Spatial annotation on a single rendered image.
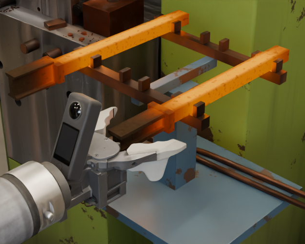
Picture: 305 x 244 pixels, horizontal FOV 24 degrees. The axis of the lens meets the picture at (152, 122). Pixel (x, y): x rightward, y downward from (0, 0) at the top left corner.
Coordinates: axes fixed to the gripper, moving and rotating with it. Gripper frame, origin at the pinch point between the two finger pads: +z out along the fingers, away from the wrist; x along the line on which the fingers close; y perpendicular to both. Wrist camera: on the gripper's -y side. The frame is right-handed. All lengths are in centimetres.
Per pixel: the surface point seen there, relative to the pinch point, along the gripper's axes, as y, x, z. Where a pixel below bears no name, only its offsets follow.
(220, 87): -0.7, 1.5, 14.6
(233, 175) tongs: 25.4, -3.4, 26.5
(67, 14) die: 9, -58, 31
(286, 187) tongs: 25.3, 6.6, 30.4
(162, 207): 26.3, -7.0, 10.3
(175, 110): -0.9, 1.4, 3.9
